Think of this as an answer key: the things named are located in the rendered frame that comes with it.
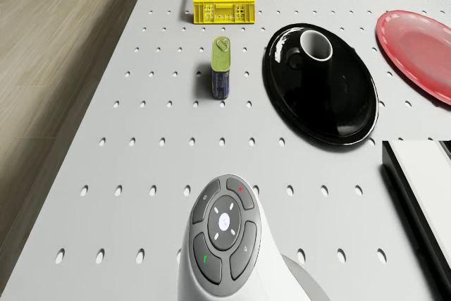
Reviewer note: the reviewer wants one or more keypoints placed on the black mug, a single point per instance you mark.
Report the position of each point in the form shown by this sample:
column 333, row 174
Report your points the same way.
column 317, row 45

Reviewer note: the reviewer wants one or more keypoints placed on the flat-sided can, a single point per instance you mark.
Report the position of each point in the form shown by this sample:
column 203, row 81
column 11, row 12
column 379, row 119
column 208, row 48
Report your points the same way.
column 221, row 68

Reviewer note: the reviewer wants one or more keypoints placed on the black plate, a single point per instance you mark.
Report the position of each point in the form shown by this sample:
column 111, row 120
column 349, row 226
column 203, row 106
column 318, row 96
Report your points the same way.
column 292, row 103

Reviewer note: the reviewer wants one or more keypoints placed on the black stove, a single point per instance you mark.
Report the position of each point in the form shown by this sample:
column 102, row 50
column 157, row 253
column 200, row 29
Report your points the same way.
column 419, row 174

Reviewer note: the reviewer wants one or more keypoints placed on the red plate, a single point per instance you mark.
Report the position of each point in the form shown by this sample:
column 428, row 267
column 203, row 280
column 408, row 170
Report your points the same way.
column 419, row 50

